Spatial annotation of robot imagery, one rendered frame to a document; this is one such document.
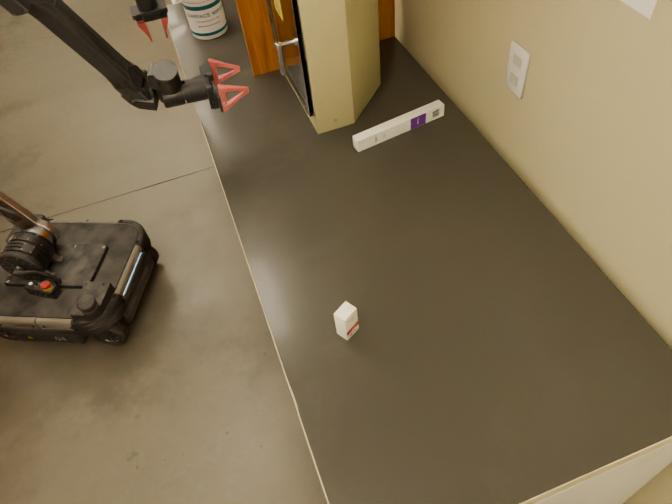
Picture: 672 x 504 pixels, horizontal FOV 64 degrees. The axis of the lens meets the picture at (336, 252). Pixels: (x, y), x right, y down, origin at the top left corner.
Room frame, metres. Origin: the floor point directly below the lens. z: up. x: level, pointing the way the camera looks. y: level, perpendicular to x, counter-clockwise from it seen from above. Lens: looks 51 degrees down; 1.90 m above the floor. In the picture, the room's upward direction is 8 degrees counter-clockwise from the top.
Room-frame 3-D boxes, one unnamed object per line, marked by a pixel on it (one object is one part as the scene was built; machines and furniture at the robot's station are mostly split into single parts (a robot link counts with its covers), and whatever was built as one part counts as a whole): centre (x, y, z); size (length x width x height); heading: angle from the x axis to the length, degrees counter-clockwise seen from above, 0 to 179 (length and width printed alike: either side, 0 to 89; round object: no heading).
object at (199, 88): (1.20, 0.28, 1.15); 0.10 x 0.07 x 0.07; 13
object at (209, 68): (1.25, 0.22, 1.15); 0.09 x 0.07 x 0.07; 103
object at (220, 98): (1.18, 0.20, 1.14); 0.09 x 0.07 x 0.07; 103
